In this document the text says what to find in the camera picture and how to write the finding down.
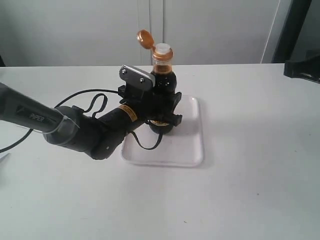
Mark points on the white rectangular plastic tray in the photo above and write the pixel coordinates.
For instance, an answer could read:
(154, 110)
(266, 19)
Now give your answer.
(181, 147)

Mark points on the dark soy sauce bottle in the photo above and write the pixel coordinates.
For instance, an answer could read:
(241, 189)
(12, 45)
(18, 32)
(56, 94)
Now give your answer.
(162, 54)

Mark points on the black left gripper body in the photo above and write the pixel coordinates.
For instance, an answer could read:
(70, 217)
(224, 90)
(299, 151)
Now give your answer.
(138, 100)

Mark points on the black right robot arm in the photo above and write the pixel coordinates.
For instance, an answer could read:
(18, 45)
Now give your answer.
(307, 69)

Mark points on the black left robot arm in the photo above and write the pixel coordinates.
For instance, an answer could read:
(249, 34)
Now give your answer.
(98, 137)

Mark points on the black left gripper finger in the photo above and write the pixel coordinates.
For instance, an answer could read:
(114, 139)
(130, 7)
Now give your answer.
(164, 103)
(162, 120)

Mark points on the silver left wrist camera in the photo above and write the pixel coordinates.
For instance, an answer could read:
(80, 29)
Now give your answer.
(137, 78)

